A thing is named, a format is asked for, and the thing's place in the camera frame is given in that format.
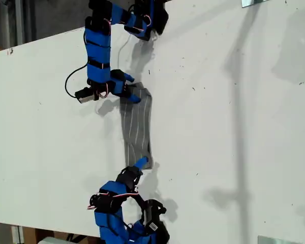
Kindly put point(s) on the grey white-striped towel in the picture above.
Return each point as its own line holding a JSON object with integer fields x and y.
{"x": 137, "y": 127}

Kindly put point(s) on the black base clamp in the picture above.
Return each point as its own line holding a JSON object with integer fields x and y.
{"x": 163, "y": 17}
{"x": 165, "y": 232}

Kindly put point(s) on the white plastic container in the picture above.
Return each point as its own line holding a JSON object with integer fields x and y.
{"x": 50, "y": 241}

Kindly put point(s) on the white table leg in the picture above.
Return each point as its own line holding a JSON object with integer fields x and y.
{"x": 16, "y": 233}

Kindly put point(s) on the black camera stalk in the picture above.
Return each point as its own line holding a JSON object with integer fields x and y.
{"x": 139, "y": 200}

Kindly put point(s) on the black camera box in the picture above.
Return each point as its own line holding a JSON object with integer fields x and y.
{"x": 85, "y": 96}
{"x": 152, "y": 216}

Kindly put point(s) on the grey metal post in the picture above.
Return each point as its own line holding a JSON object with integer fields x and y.
{"x": 19, "y": 20}

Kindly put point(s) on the steel bracket plate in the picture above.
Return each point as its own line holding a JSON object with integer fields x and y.
{"x": 249, "y": 3}

